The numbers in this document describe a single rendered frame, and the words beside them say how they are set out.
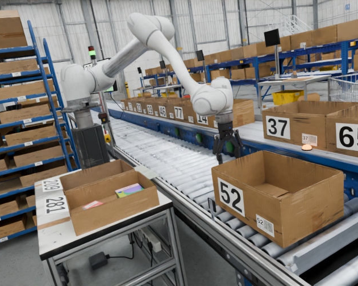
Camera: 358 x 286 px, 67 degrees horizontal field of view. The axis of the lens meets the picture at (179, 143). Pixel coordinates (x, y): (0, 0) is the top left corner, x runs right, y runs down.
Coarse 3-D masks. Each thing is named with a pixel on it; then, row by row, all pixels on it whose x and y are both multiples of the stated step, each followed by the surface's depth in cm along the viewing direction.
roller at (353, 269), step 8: (344, 264) 76; (352, 264) 74; (336, 272) 73; (344, 272) 72; (352, 272) 72; (320, 280) 72; (328, 280) 70; (336, 280) 70; (344, 280) 70; (352, 280) 71
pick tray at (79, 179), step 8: (120, 160) 175; (88, 168) 167; (96, 168) 169; (104, 168) 172; (112, 168) 174; (120, 168) 177; (128, 168) 163; (64, 176) 161; (72, 176) 163; (80, 176) 165; (88, 176) 168; (96, 176) 170; (104, 176) 172; (112, 176) 146; (64, 184) 161; (72, 184) 164; (80, 184) 166; (88, 184) 141; (64, 192) 136
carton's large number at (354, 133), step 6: (336, 126) 113; (342, 126) 111; (348, 126) 109; (354, 126) 107; (336, 132) 114; (342, 132) 112; (348, 132) 109; (354, 132) 107; (336, 138) 115; (342, 138) 112; (348, 138) 110; (354, 138) 108; (342, 144) 113; (348, 144) 111; (354, 144) 108
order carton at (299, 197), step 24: (216, 168) 116; (240, 168) 122; (264, 168) 128; (288, 168) 114; (312, 168) 103; (216, 192) 116; (264, 192) 86; (288, 192) 117; (312, 192) 86; (336, 192) 92; (240, 216) 103; (264, 216) 89; (288, 216) 83; (312, 216) 88; (336, 216) 94; (288, 240) 85
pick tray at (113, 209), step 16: (128, 176) 147; (144, 176) 138; (80, 192) 137; (96, 192) 140; (112, 192) 144; (144, 192) 122; (80, 208) 135; (96, 208) 113; (112, 208) 116; (128, 208) 120; (144, 208) 123; (80, 224) 111; (96, 224) 114
